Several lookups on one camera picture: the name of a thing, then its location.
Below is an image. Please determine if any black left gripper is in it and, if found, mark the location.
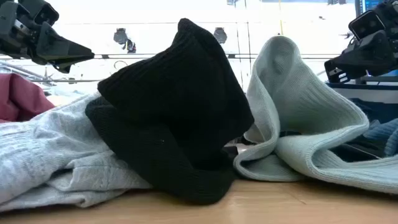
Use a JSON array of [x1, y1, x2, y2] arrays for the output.
[[0, 0, 96, 74]]

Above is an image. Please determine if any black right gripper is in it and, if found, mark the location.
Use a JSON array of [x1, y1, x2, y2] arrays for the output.
[[324, 0, 398, 84]]

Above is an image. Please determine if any maroon cloth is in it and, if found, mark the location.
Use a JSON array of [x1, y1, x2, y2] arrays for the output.
[[0, 73, 56, 124]]

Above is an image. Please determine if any pale grey ribbed sock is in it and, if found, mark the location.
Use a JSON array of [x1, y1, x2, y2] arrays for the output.
[[233, 35, 398, 195]]

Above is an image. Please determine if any blue sock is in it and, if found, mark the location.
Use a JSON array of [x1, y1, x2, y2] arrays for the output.
[[363, 118, 398, 158]]

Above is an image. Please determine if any light grey cloth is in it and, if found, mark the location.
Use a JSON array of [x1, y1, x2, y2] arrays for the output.
[[0, 91, 153, 213]]

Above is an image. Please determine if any black knit sock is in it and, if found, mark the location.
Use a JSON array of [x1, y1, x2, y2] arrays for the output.
[[85, 17, 255, 205]]

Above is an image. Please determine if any navy fabric bin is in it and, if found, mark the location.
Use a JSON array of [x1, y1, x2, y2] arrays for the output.
[[325, 76, 398, 125]]

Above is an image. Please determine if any black computer monitor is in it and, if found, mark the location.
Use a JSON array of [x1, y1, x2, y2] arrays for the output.
[[360, 0, 386, 15]]

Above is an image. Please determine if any ceiling light strip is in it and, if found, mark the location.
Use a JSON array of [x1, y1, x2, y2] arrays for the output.
[[0, 52, 341, 60]]

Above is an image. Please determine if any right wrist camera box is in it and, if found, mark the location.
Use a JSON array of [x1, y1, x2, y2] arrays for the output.
[[348, 10, 388, 40]]

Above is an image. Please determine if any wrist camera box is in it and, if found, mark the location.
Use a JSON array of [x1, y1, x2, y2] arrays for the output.
[[18, 0, 60, 27], [348, 10, 388, 40]]

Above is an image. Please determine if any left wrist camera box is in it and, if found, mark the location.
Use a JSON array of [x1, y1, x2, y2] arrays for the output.
[[18, 0, 60, 27]]

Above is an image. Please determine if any black ceiling cable reel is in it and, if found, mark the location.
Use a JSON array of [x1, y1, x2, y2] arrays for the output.
[[213, 27, 228, 45], [113, 27, 137, 54]]

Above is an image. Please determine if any yellow hanging cable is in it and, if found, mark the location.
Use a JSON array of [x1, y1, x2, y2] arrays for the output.
[[278, 0, 284, 35]]

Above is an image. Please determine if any black hanging cable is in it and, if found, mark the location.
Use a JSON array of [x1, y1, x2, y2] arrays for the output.
[[244, 0, 252, 73], [233, 0, 244, 91]]

